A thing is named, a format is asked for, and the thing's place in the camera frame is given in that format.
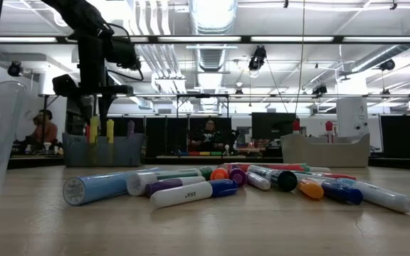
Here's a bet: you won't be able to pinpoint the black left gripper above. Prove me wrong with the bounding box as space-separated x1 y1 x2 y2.
51 34 135 136

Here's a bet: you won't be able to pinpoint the yellow Sharpie highlighter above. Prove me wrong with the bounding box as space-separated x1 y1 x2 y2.
88 114 101 166
105 118 116 166

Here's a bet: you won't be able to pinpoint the purple Sharpie highlighter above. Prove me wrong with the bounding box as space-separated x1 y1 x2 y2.
125 119 135 140
228 166 248 187

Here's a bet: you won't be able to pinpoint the person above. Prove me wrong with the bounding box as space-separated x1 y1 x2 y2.
30 109 60 146
190 119 227 153

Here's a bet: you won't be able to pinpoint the dark grey plastic bin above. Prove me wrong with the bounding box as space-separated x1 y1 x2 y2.
61 132 148 168

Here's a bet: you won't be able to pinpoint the blue Sharpie highlighter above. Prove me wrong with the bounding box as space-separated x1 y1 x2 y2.
62 167 160 207

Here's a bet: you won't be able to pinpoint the black partition panel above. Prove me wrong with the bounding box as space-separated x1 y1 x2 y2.
115 116 233 158
379 114 410 159

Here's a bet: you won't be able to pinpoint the black ceiling spotlight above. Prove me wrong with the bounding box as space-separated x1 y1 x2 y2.
248 45 268 72
6 60 23 78
311 83 329 97
378 58 396 72

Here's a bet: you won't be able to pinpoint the green Expo dry-erase marker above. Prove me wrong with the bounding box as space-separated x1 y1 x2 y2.
125 166 214 197
246 164 299 193

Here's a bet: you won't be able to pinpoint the purple cap white marker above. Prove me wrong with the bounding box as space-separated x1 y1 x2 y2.
144 175 207 198

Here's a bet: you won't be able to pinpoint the coloured toy blocks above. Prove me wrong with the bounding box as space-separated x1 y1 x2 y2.
176 151 224 157

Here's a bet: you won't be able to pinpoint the orange Expo dry-erase marker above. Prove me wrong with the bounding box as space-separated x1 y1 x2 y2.
209 166 230 181

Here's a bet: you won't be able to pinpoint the black monitor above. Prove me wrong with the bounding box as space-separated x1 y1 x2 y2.
251 112 301 141

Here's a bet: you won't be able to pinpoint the green cap white marker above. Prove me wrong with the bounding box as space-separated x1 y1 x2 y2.
298 163 332 174

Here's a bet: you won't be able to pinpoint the orange cap white marker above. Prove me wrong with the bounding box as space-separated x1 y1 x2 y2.
293 176 325 201

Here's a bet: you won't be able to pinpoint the light grey plastic bin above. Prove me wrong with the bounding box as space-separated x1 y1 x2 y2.
280 132 371 168

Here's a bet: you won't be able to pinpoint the white cylindrical machine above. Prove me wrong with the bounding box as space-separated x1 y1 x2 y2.
335 97 369 138

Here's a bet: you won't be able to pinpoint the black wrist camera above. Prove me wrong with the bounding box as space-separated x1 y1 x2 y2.
104 35 142 71

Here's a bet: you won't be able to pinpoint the thin hanging cable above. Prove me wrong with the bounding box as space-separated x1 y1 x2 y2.
293 0 306 115

